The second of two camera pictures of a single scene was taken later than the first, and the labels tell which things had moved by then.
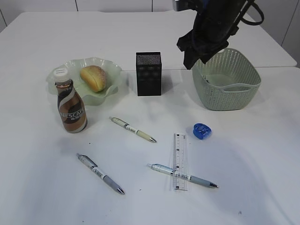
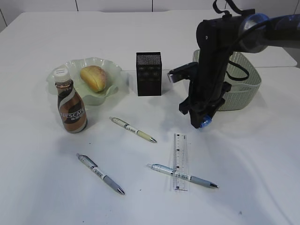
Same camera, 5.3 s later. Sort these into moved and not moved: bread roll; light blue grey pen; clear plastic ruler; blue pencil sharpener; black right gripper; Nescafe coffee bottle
Moved: black right gripper; blue pencil sharpener
Not moved: Nescafe coffee bottle; clear plastic ruler; bread roll; light blue grey pen
